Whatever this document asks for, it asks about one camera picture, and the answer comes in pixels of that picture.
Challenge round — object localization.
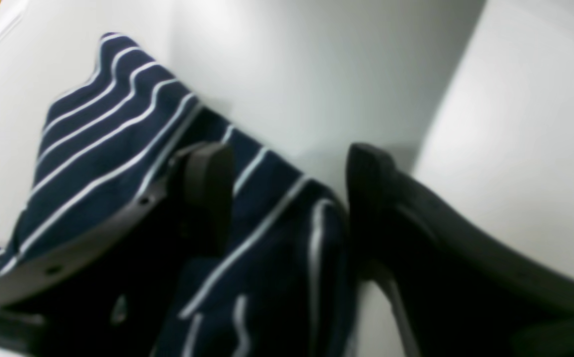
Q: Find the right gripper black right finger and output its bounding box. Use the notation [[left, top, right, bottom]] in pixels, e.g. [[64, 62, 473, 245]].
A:
[[345, 143, 574, 357]]

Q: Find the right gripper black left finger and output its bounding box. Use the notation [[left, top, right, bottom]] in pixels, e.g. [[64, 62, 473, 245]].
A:
[[0, 142, 235, 357]]

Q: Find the navy white striped T-shirt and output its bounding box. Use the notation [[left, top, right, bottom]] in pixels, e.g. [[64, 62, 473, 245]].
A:
[[0, 33, 357, 357]]

